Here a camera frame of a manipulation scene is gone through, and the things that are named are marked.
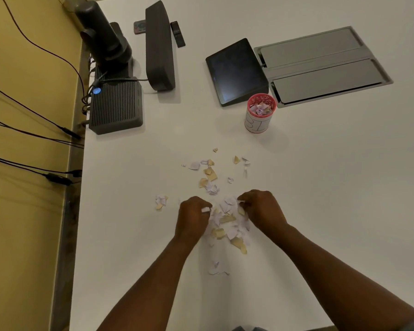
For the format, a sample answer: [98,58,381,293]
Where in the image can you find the person's right hand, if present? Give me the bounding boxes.
[237,190,289,233]

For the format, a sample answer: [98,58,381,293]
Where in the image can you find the person's left hand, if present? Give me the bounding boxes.
[174,196,213,244]

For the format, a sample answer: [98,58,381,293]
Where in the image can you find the pile of torn paper scraps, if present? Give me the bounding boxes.
[155,147,252,276]

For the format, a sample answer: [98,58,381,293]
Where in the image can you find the person's right forearm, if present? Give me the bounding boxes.
[267,223,414,331]

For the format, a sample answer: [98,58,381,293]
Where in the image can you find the person's left forearm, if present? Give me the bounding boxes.
[97,235,203,331]

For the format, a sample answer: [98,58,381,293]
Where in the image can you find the red rimmed white cup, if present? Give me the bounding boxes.
[244,93,277,134]

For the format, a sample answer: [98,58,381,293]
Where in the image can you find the paper bits inside cup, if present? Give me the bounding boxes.
[250,97,273,116]

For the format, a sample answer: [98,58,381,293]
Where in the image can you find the black tablet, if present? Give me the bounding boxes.
[206,38,270,107]

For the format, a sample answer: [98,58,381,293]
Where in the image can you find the black ribbed box device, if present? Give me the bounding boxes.
[88,65,144,135]

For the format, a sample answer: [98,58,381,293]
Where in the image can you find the black speaker bar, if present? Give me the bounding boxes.
[145,0,176,92]

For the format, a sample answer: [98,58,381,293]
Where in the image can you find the small black remote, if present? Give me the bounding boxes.
[170,21,186,48]

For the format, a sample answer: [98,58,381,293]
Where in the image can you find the black cable on table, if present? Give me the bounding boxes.
[88,73,149,97]

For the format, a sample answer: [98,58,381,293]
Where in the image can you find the black cable with thick adapter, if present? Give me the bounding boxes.
[0,156,74,186]

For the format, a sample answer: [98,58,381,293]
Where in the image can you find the grey table cable hatch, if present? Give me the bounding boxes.
[253,26,394,109]

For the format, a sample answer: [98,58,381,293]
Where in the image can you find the black cable with connector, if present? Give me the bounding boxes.
[0,154,83,178]

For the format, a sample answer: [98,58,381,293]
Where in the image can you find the thin black double cable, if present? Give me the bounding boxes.
[0,114,85,149]

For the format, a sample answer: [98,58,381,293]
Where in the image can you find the black cable with plug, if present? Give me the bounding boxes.
[0,80,82,140]

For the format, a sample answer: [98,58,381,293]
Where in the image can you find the black conference camera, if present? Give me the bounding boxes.
[75,0,133,70]

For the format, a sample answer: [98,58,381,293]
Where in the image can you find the long curved black wall cable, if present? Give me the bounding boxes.
[0,0,87,100]

